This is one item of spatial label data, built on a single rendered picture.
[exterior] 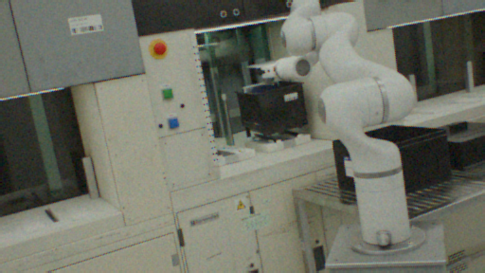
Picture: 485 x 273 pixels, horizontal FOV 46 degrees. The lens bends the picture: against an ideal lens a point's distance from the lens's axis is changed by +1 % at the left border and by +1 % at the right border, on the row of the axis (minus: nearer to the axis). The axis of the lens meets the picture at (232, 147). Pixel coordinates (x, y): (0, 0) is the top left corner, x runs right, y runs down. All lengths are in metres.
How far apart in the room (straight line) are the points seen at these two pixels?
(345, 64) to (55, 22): 0.88
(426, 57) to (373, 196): 1.82
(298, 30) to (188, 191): 0.68
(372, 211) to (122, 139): 0.85
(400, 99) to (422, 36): 1.77
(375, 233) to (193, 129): 0.78
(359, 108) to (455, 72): 1.97
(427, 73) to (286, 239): 1.38
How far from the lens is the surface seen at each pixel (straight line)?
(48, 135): 2.30
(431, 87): 3.21
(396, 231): 1.48
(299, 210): 2.15
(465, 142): 2.14
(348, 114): 1.38
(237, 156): 2.26
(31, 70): 1.83
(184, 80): 1.96
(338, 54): 1.57
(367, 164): 1.43
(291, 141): 2.38
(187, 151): 1.97
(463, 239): 2.80
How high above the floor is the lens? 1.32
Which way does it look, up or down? 10 degrees down
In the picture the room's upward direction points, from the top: 10 degrees counter-clockwise
